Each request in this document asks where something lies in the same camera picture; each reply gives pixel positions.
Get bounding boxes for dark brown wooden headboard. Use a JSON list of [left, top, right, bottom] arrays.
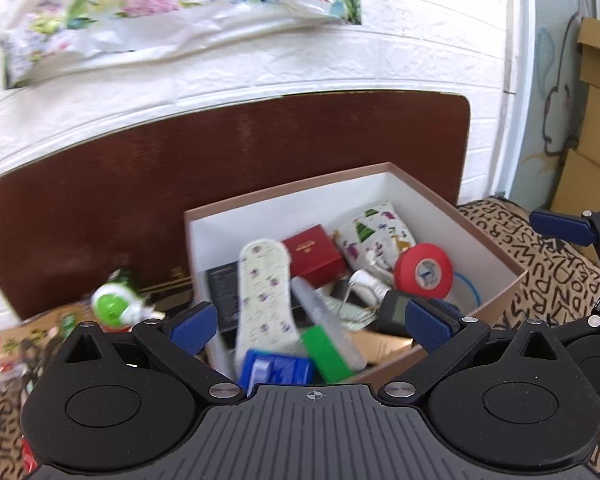
[[0, 90, 470, 318]]

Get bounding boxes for black small box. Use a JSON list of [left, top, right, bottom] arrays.
[[206, 262, 239, 333]]

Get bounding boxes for red gift box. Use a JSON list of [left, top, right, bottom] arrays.
[[283, 224, 347, 288]]

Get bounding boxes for red tape roll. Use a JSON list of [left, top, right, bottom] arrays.
[[394, 243, 454, 299]]

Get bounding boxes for green white toy bottle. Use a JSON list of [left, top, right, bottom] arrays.
[[91, 269, 154, 330]]

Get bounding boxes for floral plastic sheet on wall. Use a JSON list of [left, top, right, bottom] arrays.
[[0, 0, 362, 89]]

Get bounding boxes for brown cardboard storage box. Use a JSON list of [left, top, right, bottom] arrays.
[[183, 160, 529, 391]]

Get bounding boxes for blue plastic package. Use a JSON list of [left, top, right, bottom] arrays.
[[238, 350, 314, 396]]

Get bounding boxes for stacked cardboard boxes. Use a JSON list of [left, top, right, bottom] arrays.
[[550, 18, 600, 216]]

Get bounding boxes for floral white shoe insole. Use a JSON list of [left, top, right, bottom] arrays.
[[234, 240, 306, 374]]

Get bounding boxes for christmas print fabric pouch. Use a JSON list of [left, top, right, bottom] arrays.
[[332, 202, 417, 271]]

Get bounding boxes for letter print bedsheet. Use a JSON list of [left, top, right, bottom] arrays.
[[0, 198, 600, 479]]

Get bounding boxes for green plastic block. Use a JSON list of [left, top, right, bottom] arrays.
[[301, 326, 354, 384]]

